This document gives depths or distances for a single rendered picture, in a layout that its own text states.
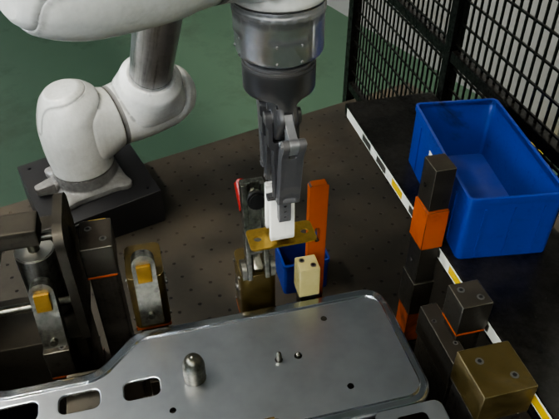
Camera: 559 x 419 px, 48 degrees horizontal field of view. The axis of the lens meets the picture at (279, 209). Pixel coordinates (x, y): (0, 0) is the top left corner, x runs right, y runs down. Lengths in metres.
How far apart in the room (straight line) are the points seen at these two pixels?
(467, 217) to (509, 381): 0.27
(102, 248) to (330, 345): 0.38
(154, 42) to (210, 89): 2.36
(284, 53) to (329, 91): 3.09
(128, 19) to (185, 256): 1.11
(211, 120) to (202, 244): 1.87
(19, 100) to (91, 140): 2.34
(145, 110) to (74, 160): 0.20
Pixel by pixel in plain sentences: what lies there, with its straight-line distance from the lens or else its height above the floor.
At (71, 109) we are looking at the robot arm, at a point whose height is 1.05.
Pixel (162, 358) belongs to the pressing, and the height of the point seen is 1.00.
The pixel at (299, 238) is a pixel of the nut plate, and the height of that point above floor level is 1.25.
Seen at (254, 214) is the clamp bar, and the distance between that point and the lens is 0.95.
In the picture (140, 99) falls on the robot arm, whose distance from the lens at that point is 1.52.
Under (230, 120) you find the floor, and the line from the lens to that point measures 3.41.
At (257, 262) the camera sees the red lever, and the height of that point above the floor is 1.07.
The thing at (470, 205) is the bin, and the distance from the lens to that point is 1.03.
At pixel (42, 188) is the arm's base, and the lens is 1.66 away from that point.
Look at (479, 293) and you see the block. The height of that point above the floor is 1.08.
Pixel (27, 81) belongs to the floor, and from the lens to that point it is 4.05.
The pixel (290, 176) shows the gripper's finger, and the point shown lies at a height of 1.38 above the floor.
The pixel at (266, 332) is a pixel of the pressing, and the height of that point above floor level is 1.00.
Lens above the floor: 1.77
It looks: 40 degrees down
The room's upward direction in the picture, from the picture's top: straight up
